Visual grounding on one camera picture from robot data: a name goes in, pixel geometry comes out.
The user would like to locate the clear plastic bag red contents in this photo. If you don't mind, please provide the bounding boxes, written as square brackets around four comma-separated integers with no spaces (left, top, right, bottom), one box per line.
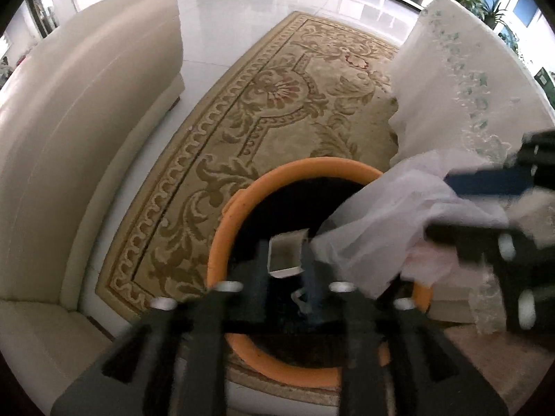
[309,149,509,298]

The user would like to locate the orange trash bin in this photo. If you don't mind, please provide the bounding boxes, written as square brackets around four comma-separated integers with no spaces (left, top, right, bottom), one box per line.
[206,156,435,390]

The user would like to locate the green white box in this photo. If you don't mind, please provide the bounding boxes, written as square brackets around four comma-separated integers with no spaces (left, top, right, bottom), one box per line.
[534,68,555,108]

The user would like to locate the teal quilted tablecloth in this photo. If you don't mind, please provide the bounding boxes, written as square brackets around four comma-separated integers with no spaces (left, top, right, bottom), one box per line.
[387,0,555,335]

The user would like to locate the beige patterned rug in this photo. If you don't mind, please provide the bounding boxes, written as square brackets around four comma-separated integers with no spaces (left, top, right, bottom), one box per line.
[96,10,400,408]

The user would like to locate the cream leather sofa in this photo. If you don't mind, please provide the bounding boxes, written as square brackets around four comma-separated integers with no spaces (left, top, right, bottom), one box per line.
[1,0,185,414]

